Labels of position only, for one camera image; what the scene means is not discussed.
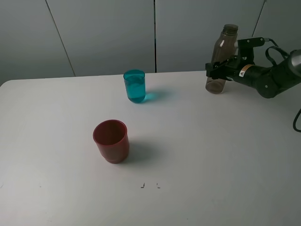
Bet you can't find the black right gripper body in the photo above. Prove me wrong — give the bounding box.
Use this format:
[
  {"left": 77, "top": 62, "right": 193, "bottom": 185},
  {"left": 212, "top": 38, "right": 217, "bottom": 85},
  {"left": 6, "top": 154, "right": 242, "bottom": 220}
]
[{"left": 224, "top": 56, "right": 255, "bottom": 82}]

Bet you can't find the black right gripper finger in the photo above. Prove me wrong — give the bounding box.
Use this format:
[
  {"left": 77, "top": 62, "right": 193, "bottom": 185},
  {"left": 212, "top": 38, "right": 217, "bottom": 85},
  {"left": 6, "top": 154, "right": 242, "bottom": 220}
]
[
  {"left": 205, "top": 59, "right": 229, "bottom": 77},
  {"left": 210, "top": 68, "right": 233, "bottom": 81}
]

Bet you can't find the black looping robot cable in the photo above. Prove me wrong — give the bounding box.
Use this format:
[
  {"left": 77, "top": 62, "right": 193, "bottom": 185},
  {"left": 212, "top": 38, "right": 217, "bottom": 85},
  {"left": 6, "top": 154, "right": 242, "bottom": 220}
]
[{"left": 263, "top": 37, "right": 301, "bottom": 132}]

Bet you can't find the teal translucent plastic cup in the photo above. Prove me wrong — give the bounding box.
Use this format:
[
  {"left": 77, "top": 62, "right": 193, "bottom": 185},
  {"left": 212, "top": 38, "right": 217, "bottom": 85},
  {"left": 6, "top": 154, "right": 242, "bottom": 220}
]
[{"left": 123, "top": 70, "right": 146, "bottom": 103}]

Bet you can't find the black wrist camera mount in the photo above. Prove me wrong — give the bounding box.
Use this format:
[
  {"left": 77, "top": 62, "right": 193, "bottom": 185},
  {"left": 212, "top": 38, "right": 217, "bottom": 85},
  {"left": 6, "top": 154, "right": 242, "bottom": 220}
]
[{"left": 235, "top": 37, "right": 265, "bottom": 64}]

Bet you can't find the red plastic cup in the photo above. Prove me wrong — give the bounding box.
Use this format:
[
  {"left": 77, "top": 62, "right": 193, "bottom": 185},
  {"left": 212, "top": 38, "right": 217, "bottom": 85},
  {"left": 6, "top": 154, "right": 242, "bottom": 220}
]
[{"left": 93, "top": 120, "right": 130, "bottom": 164}]

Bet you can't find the smoky transparent water bottle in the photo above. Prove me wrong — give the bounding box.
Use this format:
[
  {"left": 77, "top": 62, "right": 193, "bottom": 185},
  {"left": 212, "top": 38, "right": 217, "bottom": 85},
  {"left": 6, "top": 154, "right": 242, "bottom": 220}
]
[{"left": 206, "top": 24, "right": 238, "bottom": 94}]

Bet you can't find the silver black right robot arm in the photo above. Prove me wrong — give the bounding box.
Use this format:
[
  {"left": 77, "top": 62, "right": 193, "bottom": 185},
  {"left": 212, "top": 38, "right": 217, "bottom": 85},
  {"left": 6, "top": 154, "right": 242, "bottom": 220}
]
[{"left": 206, "top": 46, "right": 301, "bottom": 98}]

